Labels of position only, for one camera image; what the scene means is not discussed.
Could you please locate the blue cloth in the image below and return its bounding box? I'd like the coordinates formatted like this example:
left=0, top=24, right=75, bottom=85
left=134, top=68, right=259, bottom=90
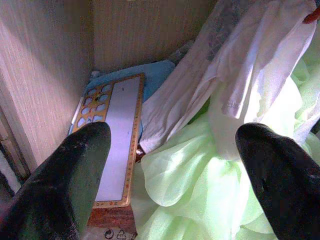
left=83, top=61, right=176, bottom=131

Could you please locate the wooden framed white board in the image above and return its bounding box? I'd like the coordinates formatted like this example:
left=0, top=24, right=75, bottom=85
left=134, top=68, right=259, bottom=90
left=71, top=72, right=146, bottom=209

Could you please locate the brown cardboard box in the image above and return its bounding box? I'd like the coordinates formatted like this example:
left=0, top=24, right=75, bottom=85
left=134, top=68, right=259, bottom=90
left=86, top=204, right=139, bottom=240

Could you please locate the white garment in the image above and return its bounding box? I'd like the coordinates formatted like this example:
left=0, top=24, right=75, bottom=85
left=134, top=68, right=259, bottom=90
left=138, top=0, right=319, bottom=155

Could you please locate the light green sheer fabric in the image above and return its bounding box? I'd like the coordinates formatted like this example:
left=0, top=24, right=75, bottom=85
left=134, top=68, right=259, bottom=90
left=129, top=32, right=320, bottom=240

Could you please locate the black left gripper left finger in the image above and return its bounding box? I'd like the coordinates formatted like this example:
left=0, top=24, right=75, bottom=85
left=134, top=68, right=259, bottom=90
left=0, top=121, right=112, bottom=240

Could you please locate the light wood wardrobe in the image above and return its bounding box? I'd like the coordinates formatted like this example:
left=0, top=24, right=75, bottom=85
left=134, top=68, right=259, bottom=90
left=0, top=0, right=218, bottom=198

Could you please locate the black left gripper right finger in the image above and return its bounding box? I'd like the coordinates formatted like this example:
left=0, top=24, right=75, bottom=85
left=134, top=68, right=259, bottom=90
left=235, top=122, right=320, bottom=240

